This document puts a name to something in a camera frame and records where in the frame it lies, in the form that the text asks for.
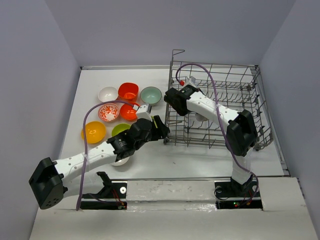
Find beige painted ceramic bowl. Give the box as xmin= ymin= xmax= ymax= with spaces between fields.
xmin=195 ymin=113 xmax=208 ymax=122

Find grey wire dish rack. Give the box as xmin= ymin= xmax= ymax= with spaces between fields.
xmin=165 ymin=49 xmax=274 ymax=151

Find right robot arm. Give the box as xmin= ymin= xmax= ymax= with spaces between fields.
xmin=164 ymin=84 xmax=258 ymax=196

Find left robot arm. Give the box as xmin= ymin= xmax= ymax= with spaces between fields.
xmin=28 ymin=115 xmax=170 ymax=210

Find lime green bowl left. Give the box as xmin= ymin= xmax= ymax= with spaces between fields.
xmin=111 ymin=123 xmax=131 ymax=137

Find orange round bowl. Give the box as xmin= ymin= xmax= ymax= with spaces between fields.
xmin=119 ymin=102 xmax=140 ymax=122

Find pale green ceramic bowl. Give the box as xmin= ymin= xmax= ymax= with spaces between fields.
xmin=140 ymin=86 xmax=162 ymax=106

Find red white patterned bowl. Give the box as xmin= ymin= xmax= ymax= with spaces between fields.
xmin=97 ymin=103 xmax=119 ymax=123

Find orange square bowl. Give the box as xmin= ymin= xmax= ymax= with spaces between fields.
xmin=118 ymin=82 xmax=139 ymax=102

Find yellow bowl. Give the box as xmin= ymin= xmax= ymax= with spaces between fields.
xmin=85 ymin=121 xmax=107 ymax=144

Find small white bowl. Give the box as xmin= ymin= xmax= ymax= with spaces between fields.
xmin=97 ymin=86 xmax=118 ymax=102

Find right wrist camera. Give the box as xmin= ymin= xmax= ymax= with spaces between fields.
xmin=179 ymin=76 xmax=201 ymax=92

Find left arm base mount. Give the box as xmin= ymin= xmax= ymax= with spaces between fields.
xmin=80 ymin=171 xmax=128 ymax=210

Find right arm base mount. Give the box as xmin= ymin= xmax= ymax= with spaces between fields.
xmin=213 ymin=180 xmax=263 ymax=210

